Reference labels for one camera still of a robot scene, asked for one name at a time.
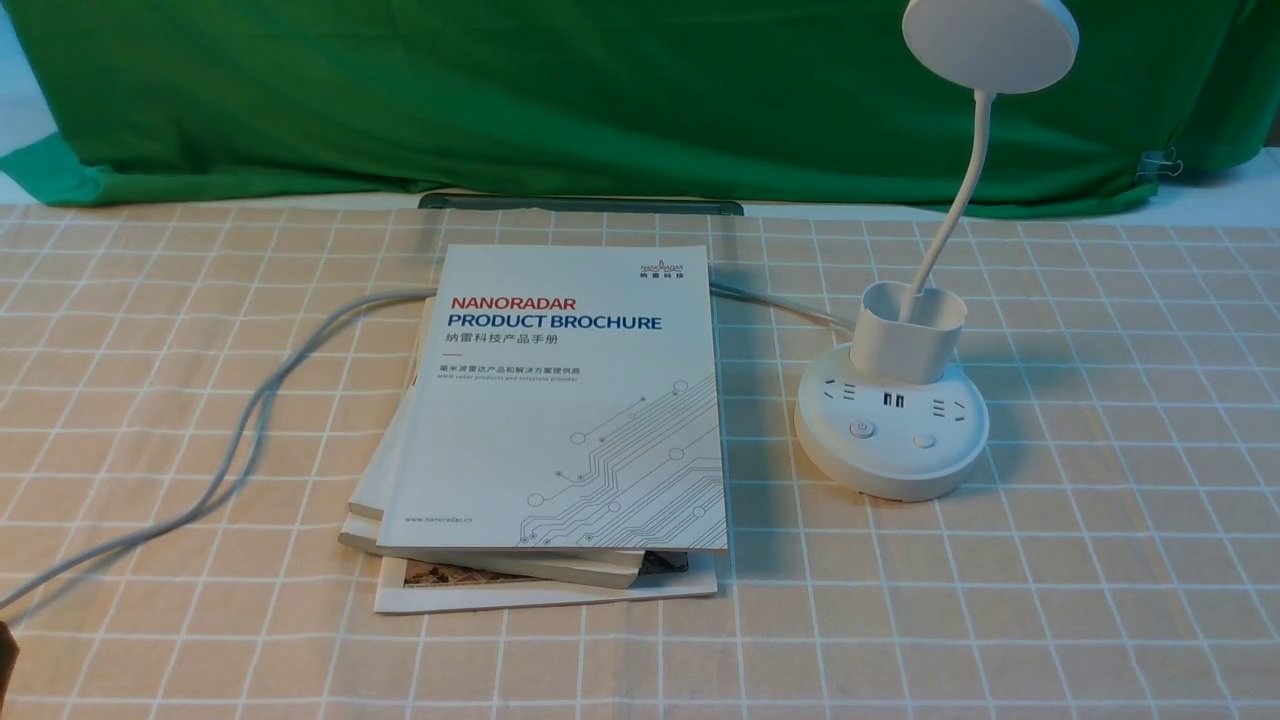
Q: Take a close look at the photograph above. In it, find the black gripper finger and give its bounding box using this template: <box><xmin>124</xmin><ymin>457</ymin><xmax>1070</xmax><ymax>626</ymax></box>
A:
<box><xmin>0</xmin><ymin>621</ymin><xmax>20</xmax><ymax>705</ymax></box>

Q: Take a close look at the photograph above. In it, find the white desk lamp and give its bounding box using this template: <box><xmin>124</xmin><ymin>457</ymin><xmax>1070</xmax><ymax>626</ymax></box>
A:
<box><xmin>794</xmin><ymin>1</ymin><xmax>1080</xmax><ymax>503</ymax></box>

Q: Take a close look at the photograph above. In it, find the thin white bottom magazine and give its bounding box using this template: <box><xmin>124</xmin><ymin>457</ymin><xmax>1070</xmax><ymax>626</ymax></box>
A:
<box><xmin>372</xmin><ymin>553</ymin><xmax>719</xmax><ymax>615</ymax></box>

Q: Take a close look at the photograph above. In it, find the green backdrop cloth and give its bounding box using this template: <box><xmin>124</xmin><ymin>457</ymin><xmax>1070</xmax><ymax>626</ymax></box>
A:
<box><xmin>3</xmin><ymin>1</ymin><xmax>1277</xmax><ymax>219</ymax></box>

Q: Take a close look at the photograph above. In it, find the white Nanoradar product brochure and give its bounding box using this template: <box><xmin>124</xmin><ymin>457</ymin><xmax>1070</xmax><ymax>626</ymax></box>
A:
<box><xmin>378</xmin><ymin>245</ymin><xmax>730</xmax><ymax>552</ymax></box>

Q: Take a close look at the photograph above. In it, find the thick white book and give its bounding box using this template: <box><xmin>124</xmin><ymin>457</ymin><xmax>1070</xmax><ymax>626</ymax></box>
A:
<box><xmin>338</xmin><ymin>296</ymin><xmax>646</xmax><ymax>591</ymax></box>

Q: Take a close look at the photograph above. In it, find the beige checkered tablecloth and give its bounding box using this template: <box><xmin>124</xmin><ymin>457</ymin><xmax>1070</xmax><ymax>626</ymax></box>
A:
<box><xmin>1</xmin><ymin>205</ymin><xmax>1279</xmax><ymax>719</ymax></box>

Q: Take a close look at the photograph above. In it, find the metal binder clip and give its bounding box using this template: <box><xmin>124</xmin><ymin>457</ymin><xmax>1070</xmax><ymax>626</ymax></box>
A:
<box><xmin>1135</xmin><ymin>147</ymin><xmax>1185</xmax><ymax>184</ymax></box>

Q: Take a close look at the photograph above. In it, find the grey power cable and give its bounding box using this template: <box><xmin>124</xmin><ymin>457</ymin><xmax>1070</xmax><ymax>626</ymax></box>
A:
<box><xmin>0</xmin><ymin>279</ymin><xmax>859</xmax><ymax>612</ymax></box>

